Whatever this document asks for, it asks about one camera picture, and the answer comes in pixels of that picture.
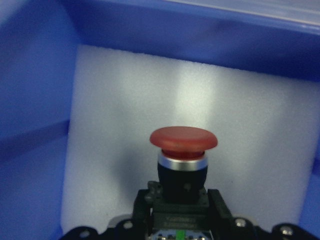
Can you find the blue empty destination bin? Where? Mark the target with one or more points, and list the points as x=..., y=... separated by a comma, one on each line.
x=39, y=41

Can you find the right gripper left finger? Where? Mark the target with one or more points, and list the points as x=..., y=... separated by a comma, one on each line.
x=134, y=228

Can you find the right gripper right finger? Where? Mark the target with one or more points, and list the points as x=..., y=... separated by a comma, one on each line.
x=225, y=226

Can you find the white foam pad destination bin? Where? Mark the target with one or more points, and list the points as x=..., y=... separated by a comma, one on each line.
x=267, y=129

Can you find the red push button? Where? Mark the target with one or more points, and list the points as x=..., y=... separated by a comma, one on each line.
x=180, y=212

